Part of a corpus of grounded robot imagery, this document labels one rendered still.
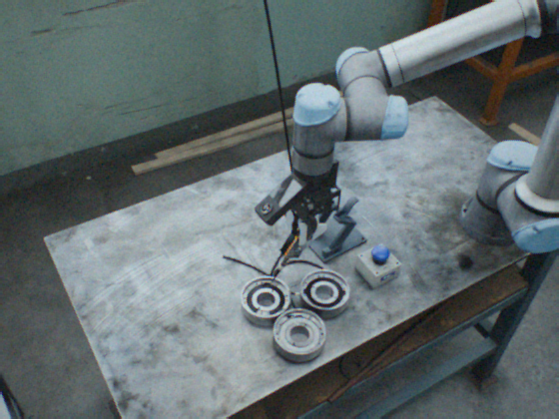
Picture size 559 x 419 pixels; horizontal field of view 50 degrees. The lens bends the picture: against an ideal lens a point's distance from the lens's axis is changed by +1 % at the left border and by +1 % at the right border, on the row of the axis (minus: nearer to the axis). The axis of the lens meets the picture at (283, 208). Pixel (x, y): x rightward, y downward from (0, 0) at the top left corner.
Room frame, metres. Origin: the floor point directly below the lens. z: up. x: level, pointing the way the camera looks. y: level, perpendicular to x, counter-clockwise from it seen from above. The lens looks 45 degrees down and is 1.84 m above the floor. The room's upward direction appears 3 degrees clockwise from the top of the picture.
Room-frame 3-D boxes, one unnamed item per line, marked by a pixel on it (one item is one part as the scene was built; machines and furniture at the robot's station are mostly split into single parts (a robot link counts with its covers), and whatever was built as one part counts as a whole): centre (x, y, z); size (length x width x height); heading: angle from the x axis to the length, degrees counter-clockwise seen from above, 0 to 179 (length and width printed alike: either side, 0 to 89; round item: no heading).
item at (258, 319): (0.74, 0.03, 0.82); 0.10 x 0.10 x 0.04
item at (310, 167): (0.83, -0.05, 1.15); 0.08 x 0.08 x 0.05
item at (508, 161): (1.02, -0.51, 0.97); 0.13 x 0.12 x 0.14; 8
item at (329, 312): (0.77, -0.10, 0.82); 0.10 x 0.10 x 0.04
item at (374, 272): (0.85, -0.22, 0.82); 0.08 x 0.07 x 0.05; 123
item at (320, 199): (0.83, -0.05, 1.07); 0.09 x 0.08 x 0.12; 126
